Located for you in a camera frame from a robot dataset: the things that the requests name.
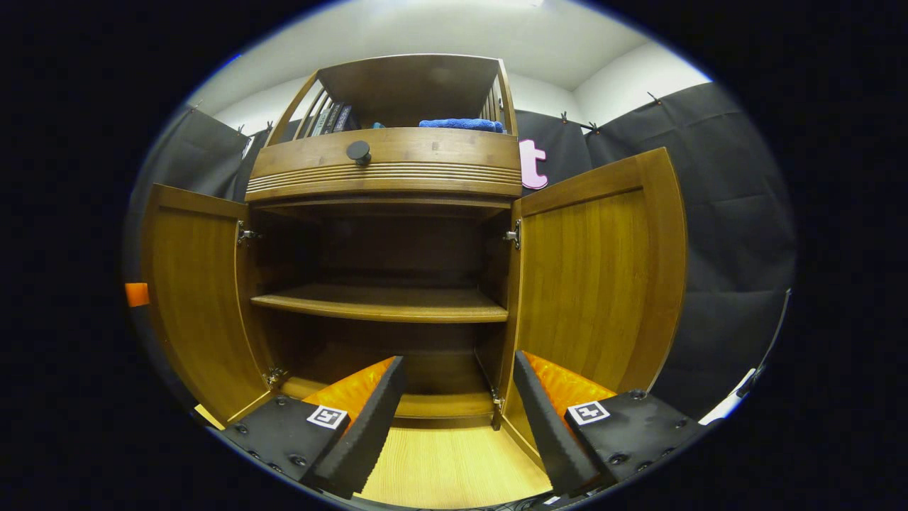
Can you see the blue towel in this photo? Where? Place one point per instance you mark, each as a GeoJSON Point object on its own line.
{"type": "Point", "coordinates": [461, 125]}

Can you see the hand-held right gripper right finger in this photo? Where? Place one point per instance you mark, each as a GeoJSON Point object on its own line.
{"type": "Point", "coordinates": [550, 433]}

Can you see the black backdrop cloth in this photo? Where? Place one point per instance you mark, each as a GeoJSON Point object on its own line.
{"type": "Point", "coordinates": [731, 234]}

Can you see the wooden double-door shoe cabinet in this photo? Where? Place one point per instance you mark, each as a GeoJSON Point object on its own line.
{"type": "Point", "coordinates": [383, 301]}

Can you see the black book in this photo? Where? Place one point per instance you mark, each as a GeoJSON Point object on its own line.
{"type": "Point", "coordinates": [331, 119]}

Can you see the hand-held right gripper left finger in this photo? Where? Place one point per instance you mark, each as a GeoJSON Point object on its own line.
{"type": "Point", "coordinates": [372, 433]}

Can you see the dark blue book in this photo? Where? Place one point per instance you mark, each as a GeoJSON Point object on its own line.
{"type": "Point", "coordinates": [344, 118]}

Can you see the wooden cabinet door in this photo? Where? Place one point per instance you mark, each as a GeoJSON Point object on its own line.
{"type": "Point", "coordinates": [589, 284]}
{"type": "Point", "coordinates": [198, 305]}

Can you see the grey book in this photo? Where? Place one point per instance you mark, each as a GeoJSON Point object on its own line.
{"type": "Point", "coordinates": [319, 122]}

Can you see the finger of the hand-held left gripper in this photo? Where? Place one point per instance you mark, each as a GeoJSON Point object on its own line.
{"type": "Point", "coordinates": [136, 294]}

